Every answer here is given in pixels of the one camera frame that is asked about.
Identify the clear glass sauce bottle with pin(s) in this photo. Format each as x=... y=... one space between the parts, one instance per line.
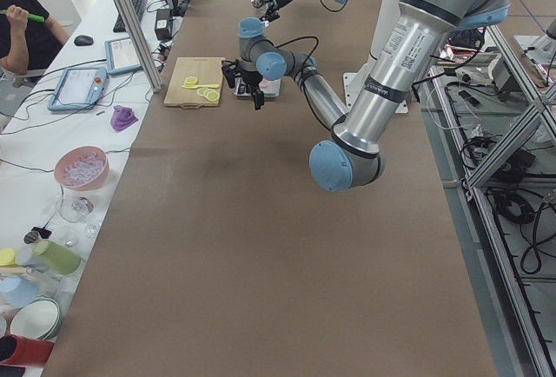
x=259 y=4

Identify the silver kitchen scale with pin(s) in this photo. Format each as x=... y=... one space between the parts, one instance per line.
x=240 y=89

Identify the green cup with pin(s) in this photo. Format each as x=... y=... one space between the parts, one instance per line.
x=56 y=257

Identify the light blue cup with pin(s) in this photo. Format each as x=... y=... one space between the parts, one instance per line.
x=19 y=291

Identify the red cup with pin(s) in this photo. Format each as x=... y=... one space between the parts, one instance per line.
x=21 y=351

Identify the yellow plastic knife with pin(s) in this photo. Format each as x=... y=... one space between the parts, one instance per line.
x=201 y=86

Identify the lemon slice toy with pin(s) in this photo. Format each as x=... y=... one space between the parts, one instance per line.
x=212 y=96
x=190 y=81
x=202 y=91

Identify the wooden cutting board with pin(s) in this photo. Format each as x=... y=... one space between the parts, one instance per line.
x=206 y=69

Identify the blue teach pendant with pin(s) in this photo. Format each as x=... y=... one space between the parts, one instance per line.
x=121 y=56
x=79 y=88

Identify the purple cloth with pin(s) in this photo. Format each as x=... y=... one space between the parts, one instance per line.
x=122 y=118

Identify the black computer mouse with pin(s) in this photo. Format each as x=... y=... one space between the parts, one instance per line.
x=83 y=40

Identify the pink bowl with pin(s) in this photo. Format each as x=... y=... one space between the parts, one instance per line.
x=82 y=169

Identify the wine glass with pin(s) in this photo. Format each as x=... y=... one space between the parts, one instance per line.
x=74 y=209

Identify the seated person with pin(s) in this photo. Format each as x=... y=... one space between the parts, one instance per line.
x=31 y=37

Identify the white green bowl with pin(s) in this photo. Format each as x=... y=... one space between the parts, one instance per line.
x=40 y=320

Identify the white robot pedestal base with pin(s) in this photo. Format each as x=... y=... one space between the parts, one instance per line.
x=387 y=18

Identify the aluminium frame post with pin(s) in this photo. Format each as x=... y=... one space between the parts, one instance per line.
x=132 y=24

